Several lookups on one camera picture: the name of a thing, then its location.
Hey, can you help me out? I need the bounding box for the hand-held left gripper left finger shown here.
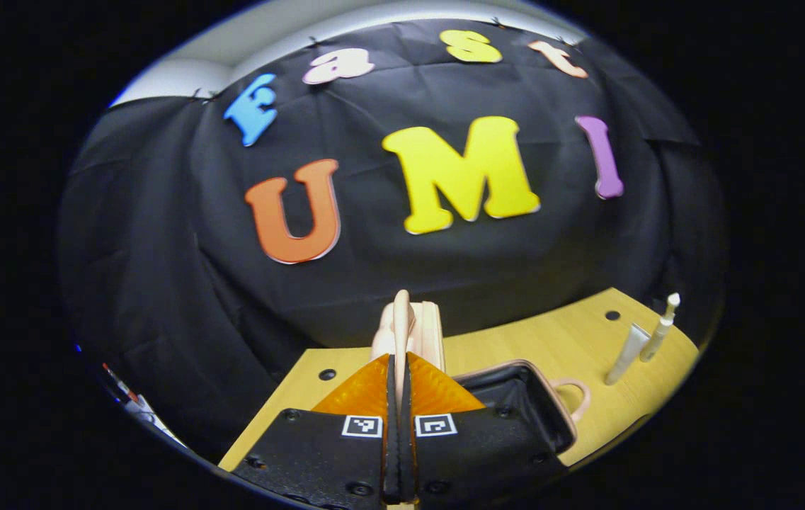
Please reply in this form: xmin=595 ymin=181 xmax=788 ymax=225
xmin=232 ymin=354 xmax=401 ymax=510

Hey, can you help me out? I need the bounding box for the white pump bottle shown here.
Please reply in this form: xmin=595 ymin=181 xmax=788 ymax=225
xmin=639 ymin=293 xmax=681 ymax=363

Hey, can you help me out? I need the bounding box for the beige pink hard-shell suitcase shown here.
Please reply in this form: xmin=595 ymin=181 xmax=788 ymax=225
xmin=372 ymin=289 xmax=592 ymax=455

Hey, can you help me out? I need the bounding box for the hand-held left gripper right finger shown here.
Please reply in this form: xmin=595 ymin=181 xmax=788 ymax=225
xmin=401 ymin=352 xmax=569 ymax=509

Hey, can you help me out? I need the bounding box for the black backdrop cloth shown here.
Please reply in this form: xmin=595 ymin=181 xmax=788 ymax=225
xmin=55 ymin=18 xmax=729 ymax=461

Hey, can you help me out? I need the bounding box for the white squeeze tube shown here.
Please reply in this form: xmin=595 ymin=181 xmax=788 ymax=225
xmin=604 ymin=322 xmax=651 ymax=387

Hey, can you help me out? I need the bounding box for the white desk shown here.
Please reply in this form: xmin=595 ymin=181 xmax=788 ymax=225
xmin=101 ymin=361 xmax=187 ymax=448

